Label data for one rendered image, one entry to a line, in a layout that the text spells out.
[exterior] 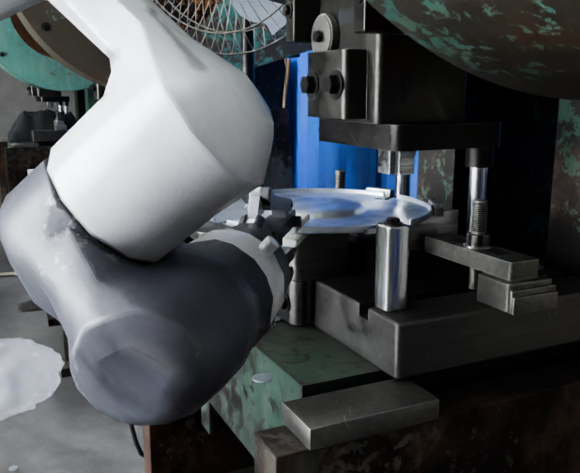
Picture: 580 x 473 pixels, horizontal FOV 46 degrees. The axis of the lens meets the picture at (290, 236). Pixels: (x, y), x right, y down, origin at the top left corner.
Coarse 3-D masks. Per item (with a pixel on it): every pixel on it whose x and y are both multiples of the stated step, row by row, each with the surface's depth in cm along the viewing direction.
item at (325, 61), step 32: (320, 0) 88; (352, 0) 81; (320, 32) 86; (352, 32) 82; (320, 64) 84; (352, 64) 79; (384, 64) 78; (416, 64) 79; (448, 64) 81; (320, 96) 84; (352, 96) 79; (384, 96) 78; (416, 96) 80; (448, 96) 82
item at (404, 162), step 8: (384, 152) 89; (392, 152) 88; (400, 152) 87; (408, 152) 87; (384, 160) 89; (392, 160) 88; (400, 160) 87; (408, 160) 88; (384, 168) 89; (392, 168) 88; (400, 168) 87; (408, 168) 88
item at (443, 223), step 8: (448, 208) 87; (432, 216) 85; (448, 216) 86; (456, 216) 86; (416, 224) 84; (424, 224) 84; (432, 224) 85; (440, 224) 85; (448, 224) 86; (456, 224) 87; (416, 232) 84; (424, 232) 85; (432, 232) 85; (440, 232) 86; (448, 232) 86; (456, 232) 87; (368, 240) 90; (416, 240) 84; (424, 240) 85; (416, 248) 85; (424, 248) 85
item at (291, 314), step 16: (208, 224) 77; (304, 240) 80; (320, 240) 81; (336, 240) 82; (304, 256) 81; (320, 256) 82; (336, 256) 83; (304, 272) 81; (320, 272) 82; (336, 272) 83; (288, 288) 82; (304, 288) 82; (288, 304) 82; (304, 304) 82; (288, 320) 83; (304, 320) 83
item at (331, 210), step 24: (288, 192) 99; (312, 192) 99; (336, 192) 99; (360, 192) 98; (216, 216) 81; (240, 216) 81; (264, 216) 81; (312, 216) 80; (336, 216) 80; (360, 216) 81; (384, 216) 81; (408, 216) 81
